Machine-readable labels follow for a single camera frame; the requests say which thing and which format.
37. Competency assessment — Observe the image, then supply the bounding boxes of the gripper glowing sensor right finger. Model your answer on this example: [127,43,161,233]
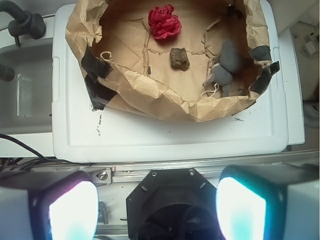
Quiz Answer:
[216,163,320,240]

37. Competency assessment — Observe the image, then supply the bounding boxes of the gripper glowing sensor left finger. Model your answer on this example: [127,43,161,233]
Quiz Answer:
[0,170,99,240]

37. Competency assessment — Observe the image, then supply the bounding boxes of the brown-green rock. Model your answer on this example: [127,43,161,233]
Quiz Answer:
[169,47,190,71]

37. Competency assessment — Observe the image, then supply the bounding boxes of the white plastic cooler lid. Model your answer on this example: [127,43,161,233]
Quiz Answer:
[52,4,289,163]

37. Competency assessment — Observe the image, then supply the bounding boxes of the white sink basin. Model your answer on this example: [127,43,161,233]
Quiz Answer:
[0,38,53,135]

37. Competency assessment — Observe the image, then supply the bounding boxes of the grey plush mouse toy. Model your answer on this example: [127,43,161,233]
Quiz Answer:
[202,39,244,98]

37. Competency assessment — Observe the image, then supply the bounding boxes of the brown paper bag tray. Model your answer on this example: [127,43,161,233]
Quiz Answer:
[65,0,279,122]

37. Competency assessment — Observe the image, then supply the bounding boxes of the black faucet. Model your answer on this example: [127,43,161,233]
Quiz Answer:
[0,0,46,47]

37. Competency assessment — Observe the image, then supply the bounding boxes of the crumpled red cloth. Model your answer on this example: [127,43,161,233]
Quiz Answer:
[148,4,182,40]

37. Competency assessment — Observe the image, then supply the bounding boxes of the black cable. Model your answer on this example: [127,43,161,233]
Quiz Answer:
[0,133,93,172]

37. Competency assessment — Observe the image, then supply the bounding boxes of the black octagonal mount plate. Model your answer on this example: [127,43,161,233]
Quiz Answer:
[126,168,224,240]

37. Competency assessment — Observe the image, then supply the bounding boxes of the aluminium frame rail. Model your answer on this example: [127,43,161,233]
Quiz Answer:
[86,149,320,186]

